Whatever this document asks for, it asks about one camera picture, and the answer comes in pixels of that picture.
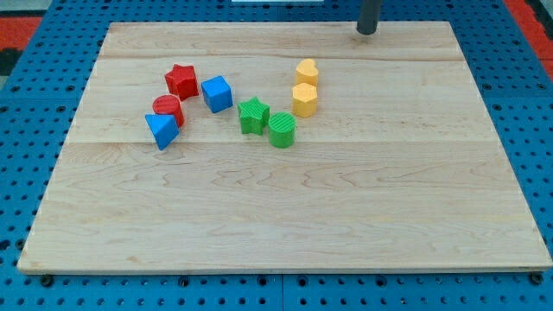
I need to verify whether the green cylinder block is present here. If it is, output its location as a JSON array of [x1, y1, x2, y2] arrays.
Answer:
[[268, 112, 296, 149]]

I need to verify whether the green star block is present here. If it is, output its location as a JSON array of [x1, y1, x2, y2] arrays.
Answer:
[[238, 97, 270, 136]]

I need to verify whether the yellow hexagon block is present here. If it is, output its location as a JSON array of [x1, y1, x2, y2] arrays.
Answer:
[[292, 83, 318, 118]]

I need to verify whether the blue cube block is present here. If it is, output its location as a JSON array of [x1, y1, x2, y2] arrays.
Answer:
[[200, 76, 232, 113]]

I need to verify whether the yellow heart block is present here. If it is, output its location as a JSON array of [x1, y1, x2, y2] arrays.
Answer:
[[296, 59, 319, 86]]

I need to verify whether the blue triangular prism block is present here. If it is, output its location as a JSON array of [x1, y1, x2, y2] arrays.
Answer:
[[144, 114, 179, 150]]

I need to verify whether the red star block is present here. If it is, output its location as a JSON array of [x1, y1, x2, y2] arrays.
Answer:
[[164, 64, 199, 101]]

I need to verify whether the red cylinder block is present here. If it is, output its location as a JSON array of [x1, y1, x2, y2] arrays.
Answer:
[[152, 94, 185, 127]]

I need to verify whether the light wooden board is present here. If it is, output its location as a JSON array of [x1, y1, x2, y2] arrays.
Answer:
[[17, 22, 552, 275]]

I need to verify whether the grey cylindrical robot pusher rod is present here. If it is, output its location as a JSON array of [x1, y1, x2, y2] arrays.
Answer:
[[356, 0, 383, 35]]

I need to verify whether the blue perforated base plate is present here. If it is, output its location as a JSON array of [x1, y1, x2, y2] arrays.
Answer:
[[1, 1, 552, 310]]

